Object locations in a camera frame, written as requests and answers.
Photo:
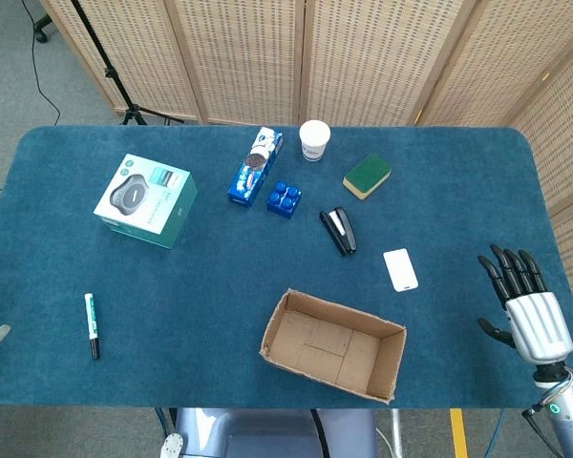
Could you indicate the green white marker pen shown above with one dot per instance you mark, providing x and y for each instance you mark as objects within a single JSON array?
[{"x": 91, "y": 324}]

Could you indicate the blue cookie package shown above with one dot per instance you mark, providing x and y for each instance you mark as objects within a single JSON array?
[{"x": 255, "y": 169}]

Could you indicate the silver blue robot base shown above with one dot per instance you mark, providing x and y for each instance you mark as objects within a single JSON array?
[{"x": 267, "y": 434}]

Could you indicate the open cardboard box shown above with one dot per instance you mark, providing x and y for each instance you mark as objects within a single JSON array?
[{"x": 329, "y": 348}]

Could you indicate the white paper cup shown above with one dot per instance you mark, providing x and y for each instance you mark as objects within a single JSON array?
[{"x": 314, "y": 140}]

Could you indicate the yellow floor tape strip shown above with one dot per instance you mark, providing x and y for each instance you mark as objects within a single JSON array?
[{"x": 458, "y": 434}]

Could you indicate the blue building block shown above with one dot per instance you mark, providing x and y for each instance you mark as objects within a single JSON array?
[{"x": 284, "y": 199}]

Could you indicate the white metal bracket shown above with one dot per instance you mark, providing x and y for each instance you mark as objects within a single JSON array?
[{"x": 171, "y": 446}]

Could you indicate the black stapler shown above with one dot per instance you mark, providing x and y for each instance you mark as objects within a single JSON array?
[{"x": 340, "y": 233}]

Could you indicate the black chair caster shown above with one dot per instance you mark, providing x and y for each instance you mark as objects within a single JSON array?
[{"x": 40, "y": 28}]

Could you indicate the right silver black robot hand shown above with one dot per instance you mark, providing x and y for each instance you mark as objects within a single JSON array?
[{"x": 537, "y": 324}]

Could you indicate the blue carpet table cover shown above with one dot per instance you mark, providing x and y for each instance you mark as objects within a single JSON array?
[{"x": 196, "y": 286}]

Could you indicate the white green speaker product box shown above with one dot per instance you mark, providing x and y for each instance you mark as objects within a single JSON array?
[{"x": 145, "y": 200}]

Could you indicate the silver table leg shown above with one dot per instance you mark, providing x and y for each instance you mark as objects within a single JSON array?
[{"x": 397, "y": 431}]

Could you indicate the white rectangular card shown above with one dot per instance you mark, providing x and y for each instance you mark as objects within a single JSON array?
[{"x": 400, "y": 270}]

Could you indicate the green yellow sponge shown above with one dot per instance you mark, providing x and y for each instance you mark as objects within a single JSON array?
[{"x": 368, "y": 174}]

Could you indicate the black tripod stand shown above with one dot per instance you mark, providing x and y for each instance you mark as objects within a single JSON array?
[{"x": 110, "y": 71}]

